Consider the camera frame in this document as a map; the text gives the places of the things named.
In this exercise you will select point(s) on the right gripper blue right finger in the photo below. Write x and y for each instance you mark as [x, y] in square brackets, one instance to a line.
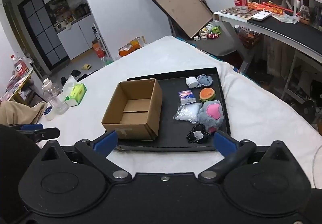
[235, 154]

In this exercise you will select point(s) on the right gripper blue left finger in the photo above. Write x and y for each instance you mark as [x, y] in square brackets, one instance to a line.
[94, 154]

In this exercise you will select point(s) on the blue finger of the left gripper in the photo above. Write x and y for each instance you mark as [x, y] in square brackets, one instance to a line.
[37, 133]

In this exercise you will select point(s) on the black white scrunchie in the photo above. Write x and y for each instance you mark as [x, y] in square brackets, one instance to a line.
[198, 134]

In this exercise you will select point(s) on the grey pink plush paw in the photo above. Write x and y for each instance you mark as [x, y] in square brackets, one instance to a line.
[211, 116]

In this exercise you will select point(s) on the brown cardboard box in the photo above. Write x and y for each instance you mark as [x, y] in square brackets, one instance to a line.
[134, 110]

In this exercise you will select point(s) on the clear plastic bag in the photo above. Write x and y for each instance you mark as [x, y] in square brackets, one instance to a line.
[188, 113]

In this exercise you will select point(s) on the plush hamburger toy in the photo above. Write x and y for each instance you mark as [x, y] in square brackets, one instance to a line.
[207, 94]

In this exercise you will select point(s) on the purple tissue pack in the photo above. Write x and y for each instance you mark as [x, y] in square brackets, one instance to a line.
[186, 97]

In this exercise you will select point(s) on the grey blue fuzzy cloth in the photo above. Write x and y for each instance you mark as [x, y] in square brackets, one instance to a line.
[204, 81]

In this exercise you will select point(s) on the white cup blue label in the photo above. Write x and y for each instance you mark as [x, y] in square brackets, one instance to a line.
[49, 113]

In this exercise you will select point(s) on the beige cloth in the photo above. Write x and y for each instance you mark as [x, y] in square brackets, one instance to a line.
[17, 113]

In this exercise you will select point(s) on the green tissue box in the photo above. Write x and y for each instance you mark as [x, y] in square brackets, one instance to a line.
[73, 92]

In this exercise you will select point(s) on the black tray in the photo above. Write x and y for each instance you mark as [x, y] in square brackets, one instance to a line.
[177, 120]

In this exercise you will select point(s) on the small side table bottle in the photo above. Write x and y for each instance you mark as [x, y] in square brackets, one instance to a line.
[20, 66]

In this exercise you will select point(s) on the yellow slipper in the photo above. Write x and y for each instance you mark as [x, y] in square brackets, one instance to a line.
[86, 66]

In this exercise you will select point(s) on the orange snack box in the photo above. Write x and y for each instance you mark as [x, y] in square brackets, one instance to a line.
[132, 46]

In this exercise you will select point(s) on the white kitchen cabinet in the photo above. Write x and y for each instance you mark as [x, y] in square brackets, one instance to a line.
[76, 27]

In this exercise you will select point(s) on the white desk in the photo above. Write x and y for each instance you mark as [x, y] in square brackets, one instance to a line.
[301, 52]

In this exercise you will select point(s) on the white remote control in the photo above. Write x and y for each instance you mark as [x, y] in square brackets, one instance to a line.
[262, 15]

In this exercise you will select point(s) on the black desk mat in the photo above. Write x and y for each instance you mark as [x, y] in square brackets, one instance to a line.
[301, 33]

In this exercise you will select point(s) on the leaning brown board frame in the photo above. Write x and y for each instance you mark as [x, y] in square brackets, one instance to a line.
[190, 15]

